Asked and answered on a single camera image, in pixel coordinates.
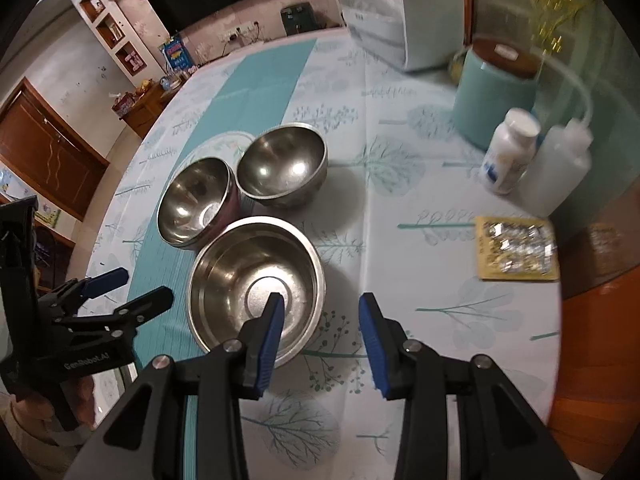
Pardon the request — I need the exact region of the tree print tablecloth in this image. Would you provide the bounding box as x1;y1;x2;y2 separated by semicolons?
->
75;27;563;480

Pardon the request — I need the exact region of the black air fryer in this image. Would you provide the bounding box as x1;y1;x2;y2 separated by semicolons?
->
281;4;315;36

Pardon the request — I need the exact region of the white floral plate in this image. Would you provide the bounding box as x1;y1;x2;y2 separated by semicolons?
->
192;131;253;171

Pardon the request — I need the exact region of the clear squeeze bottle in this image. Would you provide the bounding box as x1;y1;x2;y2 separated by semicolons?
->
520;57;596;216

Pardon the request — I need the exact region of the brown wooden door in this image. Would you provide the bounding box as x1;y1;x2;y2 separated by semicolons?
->
0;77;110;221

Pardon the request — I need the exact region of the yellow jar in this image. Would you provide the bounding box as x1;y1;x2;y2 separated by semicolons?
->
446;49;468;86

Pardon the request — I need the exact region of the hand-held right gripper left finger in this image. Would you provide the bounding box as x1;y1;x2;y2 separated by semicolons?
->
65;291;285;480

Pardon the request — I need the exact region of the large steel bowl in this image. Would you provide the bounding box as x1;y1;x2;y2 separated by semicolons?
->
186;216;327;368

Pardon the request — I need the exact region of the small steel bowl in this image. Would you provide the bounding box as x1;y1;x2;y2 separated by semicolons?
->
236;124;329;209

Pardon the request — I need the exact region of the gold hanging ornament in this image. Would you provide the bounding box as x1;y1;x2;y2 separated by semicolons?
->
515;0;591;56

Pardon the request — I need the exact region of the pink-sided steel bowl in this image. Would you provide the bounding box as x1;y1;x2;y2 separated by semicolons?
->
156;157;242;251

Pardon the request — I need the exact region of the person's left hand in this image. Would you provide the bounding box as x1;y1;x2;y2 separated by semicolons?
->
7;376;100;450

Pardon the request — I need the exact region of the white dish steriliser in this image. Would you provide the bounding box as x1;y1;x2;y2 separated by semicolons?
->
332;0;473;72

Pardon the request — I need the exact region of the wooden television cabinet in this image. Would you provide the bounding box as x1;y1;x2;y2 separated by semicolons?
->
122;80;186;138

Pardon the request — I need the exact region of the teal canister with brown lid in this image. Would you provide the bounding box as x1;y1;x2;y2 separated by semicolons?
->
452;37;545;152

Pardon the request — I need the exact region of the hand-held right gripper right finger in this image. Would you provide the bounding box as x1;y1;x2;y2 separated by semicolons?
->
358;292;581;480

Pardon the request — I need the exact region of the teal striped table runner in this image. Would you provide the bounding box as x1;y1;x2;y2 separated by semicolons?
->
82;37;319;480

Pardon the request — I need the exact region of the blue printed box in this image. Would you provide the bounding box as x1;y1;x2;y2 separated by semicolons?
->
159;32;196;77

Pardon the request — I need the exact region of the white pill bottle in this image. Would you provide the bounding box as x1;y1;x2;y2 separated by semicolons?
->
478;108;542;195

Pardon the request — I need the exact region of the red tissue box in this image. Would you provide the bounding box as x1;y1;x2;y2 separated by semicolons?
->
111;91;136;120

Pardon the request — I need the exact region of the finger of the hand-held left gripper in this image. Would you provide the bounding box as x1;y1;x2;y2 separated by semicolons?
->
55;286;174;341
37;267;130;318

